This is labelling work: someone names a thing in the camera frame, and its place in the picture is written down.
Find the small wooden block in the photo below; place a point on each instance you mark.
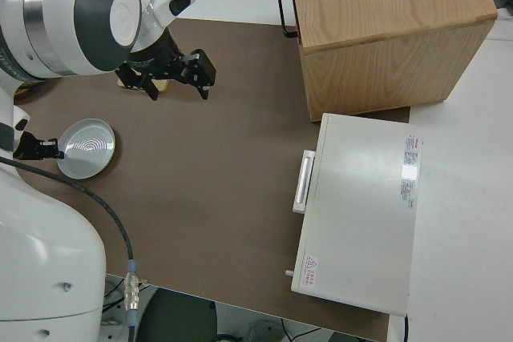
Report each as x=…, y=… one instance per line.
x=162, y=85

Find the light wooden box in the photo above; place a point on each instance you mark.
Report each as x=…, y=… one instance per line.
x=384, y=17

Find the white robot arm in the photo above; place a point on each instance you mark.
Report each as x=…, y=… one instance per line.
x=40, y=258
x=22, y=115

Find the gray round plate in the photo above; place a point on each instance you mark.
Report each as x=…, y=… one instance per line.
x=88, y=163

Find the white toaster oven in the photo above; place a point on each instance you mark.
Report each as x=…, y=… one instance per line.
x=360, y=214

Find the dark round pedestal base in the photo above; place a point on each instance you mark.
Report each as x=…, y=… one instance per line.
x=176, y=318

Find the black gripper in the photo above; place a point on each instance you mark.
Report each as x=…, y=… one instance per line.
x=28, y=147
x=168, y=65

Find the brown table mat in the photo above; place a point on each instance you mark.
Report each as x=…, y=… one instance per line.
x=200, y=198

